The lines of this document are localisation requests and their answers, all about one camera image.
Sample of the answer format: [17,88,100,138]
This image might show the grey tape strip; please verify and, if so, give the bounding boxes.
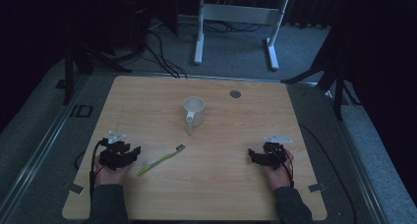
[68,182,85,196]
[307,183,328,194]

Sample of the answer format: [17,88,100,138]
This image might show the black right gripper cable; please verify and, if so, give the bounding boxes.
[283,149,295,189]

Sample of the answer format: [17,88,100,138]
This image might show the black tripod stand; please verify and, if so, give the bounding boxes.
[280,36,362,122]
[62,36,134,106]

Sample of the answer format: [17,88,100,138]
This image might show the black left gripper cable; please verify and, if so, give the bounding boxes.
[89,138,110,200]

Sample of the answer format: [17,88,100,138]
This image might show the person's right hand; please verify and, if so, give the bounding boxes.
[262,148,295,192]

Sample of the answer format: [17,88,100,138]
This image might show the black floor cable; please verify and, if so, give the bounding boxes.
[298,123,359,224]

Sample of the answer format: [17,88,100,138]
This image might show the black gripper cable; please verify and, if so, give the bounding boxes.
[283,149,295,189]
[89,138,110,200]

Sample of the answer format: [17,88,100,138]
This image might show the person's left hand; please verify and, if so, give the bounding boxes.
[93,154,133,188]

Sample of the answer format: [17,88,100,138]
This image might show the dark computer tower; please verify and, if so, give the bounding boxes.
[129,0,152,52]

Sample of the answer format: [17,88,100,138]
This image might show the green toothbrush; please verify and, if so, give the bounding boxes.
[136,143,186,178]

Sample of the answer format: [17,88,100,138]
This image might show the black floor cables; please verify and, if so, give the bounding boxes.
[144,19,189,80]

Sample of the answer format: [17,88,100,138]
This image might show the white desk frame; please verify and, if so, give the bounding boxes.
[193,0,291,72]

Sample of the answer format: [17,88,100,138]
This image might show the white cup with handle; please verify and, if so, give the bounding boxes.
[182,95,207,137]

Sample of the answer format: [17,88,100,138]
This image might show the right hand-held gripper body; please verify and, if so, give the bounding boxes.
[260,134,293,171]

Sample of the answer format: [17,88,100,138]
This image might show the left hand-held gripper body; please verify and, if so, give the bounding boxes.
[97,130,133,172]

